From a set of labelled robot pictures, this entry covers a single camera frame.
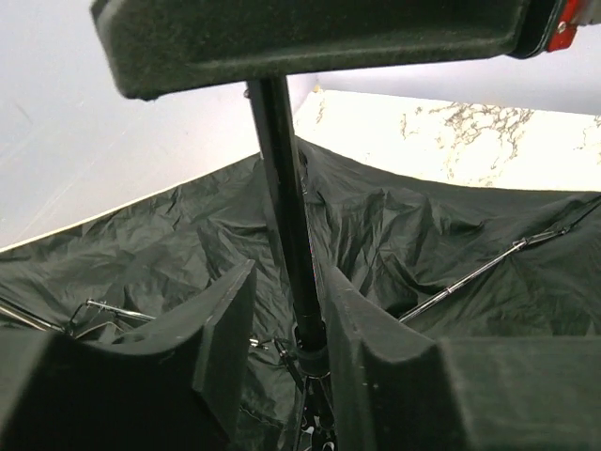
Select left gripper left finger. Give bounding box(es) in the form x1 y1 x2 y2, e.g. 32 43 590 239
1 261 256 450

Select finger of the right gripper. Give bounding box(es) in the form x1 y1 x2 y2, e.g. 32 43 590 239
90 0 529 100

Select beige umbrella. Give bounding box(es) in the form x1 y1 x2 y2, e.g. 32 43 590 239
1 81 600 450

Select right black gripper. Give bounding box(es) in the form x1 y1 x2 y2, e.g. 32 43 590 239
508 0 600 59

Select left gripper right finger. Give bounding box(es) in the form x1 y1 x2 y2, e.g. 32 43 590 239
323 268 600 450

